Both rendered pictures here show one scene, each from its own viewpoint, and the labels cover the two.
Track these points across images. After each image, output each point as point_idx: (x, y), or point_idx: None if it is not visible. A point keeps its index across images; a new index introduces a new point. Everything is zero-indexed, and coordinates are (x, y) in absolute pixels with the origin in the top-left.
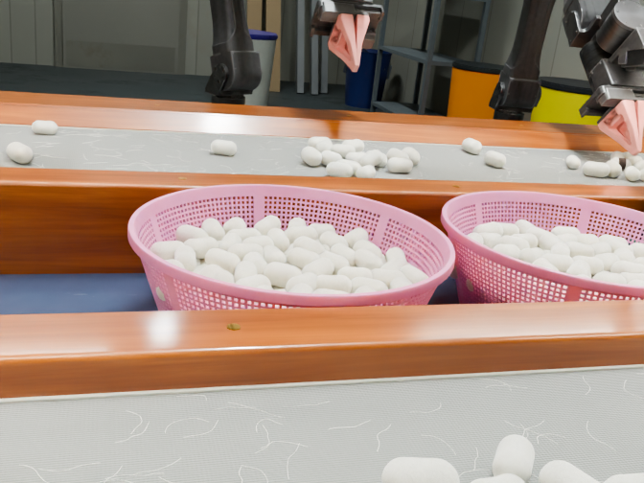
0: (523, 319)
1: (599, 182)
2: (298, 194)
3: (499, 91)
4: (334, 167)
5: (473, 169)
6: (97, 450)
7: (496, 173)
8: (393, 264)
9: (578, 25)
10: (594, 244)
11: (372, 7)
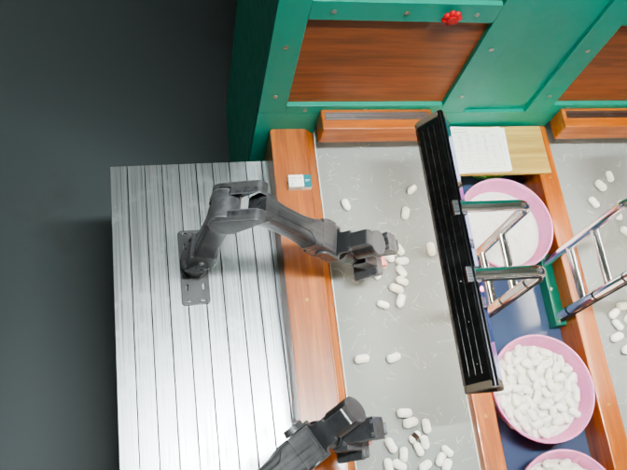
0: (620, 448)
1: (411, 306)
2: None
3: (205, 268)
4: (450, 468)
5: (403, 375)
6: None
7: (411, 365)
8: (561, 469)
9: (336, 257)
10: (522, 373)
11: None
